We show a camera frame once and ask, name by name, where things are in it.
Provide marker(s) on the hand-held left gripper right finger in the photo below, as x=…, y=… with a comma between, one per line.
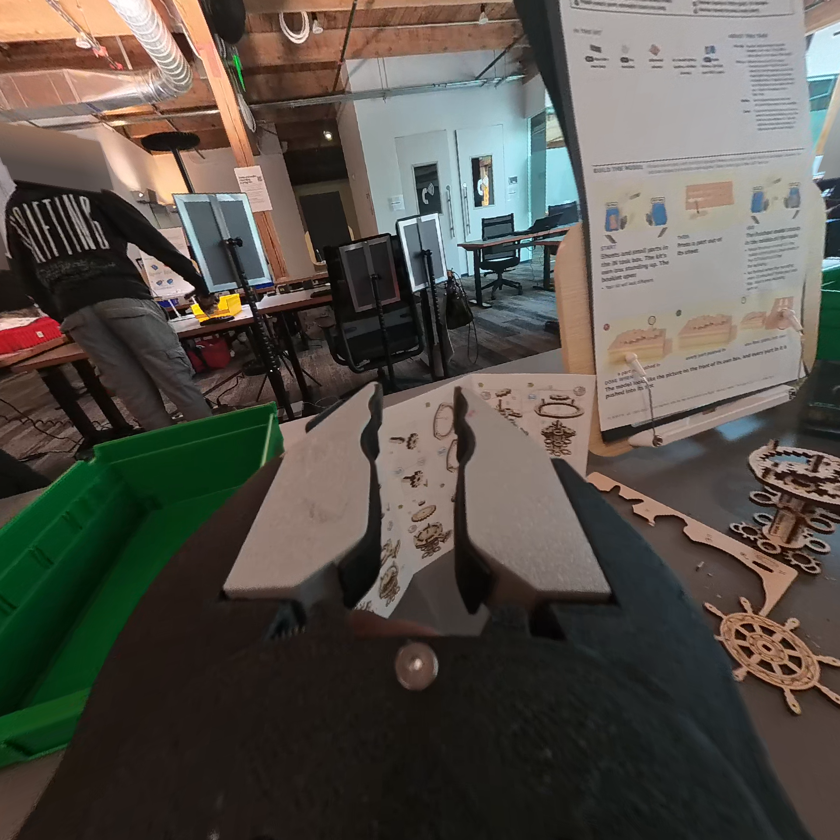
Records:
x=531, y=525

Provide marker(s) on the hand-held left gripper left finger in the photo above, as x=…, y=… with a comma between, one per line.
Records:
x=295, y=512

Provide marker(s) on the wooden gear model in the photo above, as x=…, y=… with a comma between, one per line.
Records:
x=787, y=518

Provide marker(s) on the wooden ship wheel part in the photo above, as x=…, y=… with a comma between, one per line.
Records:
x=768, y=649

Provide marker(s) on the folded assembly booklet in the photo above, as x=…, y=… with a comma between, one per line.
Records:
x=512, y=420

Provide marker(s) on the notched wooden sheet strip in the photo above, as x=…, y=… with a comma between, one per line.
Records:
x=646, y=502

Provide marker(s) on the red bag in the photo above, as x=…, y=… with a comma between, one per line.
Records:
x=210, y=354

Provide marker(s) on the white work table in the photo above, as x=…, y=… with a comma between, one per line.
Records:
x=275, y=303

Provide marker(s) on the yellow plastic bin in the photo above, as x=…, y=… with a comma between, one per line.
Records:
x=220, y=308

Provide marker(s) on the black handbag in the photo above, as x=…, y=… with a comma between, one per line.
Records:
x=459, y=305

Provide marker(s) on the green plastic bin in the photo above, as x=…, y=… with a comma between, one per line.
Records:
x=830, y=308
x=65, y=558

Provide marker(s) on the grey panel on tripod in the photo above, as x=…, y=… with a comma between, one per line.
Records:
x=364, y=275
x=420, y=253
x=216, y=243

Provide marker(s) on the wooden office desk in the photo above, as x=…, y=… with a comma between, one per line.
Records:
x=505, y=241

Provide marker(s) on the wooden work table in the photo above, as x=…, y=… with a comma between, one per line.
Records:
x=39, y=358

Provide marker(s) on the red cloth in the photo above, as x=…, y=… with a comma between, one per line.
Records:
x=26, y=334

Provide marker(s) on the white paper notice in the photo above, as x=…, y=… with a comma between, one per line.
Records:
x=254, y=188

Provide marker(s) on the white phone booth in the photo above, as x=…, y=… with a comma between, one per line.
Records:
x=420, y=157

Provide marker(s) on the black round floor lamp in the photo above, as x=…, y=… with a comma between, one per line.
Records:
x=172, y=141

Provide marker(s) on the printed instruction sheet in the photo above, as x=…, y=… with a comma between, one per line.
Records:
x=689, y=131

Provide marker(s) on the wooden support post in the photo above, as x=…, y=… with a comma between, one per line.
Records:
x=226, y=124

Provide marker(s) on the silver ventilation duct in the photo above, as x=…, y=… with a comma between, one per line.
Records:
x=151, y=46

